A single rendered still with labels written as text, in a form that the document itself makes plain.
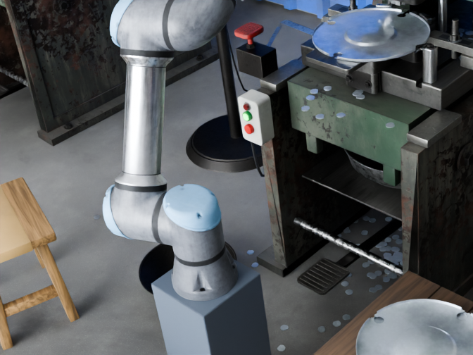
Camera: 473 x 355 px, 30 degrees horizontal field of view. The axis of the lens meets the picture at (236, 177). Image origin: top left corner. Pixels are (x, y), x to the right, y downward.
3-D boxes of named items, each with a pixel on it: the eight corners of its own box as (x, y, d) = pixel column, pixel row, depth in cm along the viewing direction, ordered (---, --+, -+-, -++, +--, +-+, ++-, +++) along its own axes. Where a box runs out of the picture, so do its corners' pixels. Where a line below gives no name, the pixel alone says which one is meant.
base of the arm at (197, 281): (203, 310, 193) (197, 276, 188) (159, 282, 203) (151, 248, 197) (251, 274, 201) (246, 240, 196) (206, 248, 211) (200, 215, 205)
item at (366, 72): (350, 117, 213) (348, 68, 206) (307, 102, 222) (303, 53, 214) (412, 75, 226) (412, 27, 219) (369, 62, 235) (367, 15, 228)
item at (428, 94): (441, 111, 212) (441, 89, 208) (301, 64, 240) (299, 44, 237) (509, 61, 228) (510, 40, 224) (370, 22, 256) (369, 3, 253)
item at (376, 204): (425, 232, 229) (425, 229, 228) (301, 177, 256) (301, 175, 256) (512, 158, 251) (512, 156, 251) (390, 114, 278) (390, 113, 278)
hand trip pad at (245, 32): (250, 61, 236) (247, 35, 232) (235, 55, 240) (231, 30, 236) (268, 51, 240) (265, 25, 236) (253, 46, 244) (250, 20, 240)
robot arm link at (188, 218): (212, 266, 190) (203, 216, 182) (157, 256, 195) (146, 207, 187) (234, 232, 198) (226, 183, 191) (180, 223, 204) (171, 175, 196)
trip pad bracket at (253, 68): (268, 117, 244) (260, 53, 233) (243, 107, 250) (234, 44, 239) (282, 108, 247) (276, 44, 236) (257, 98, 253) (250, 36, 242)
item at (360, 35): (453, 26, 218) (453, 22, 218) (381, 73, 203) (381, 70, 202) (361, 1, 236) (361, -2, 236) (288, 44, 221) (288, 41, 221)
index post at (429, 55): (431, 84, 211) (431, 48, 205) (421, 81, 213) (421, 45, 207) (438, 79, 212) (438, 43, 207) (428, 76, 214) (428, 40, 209)
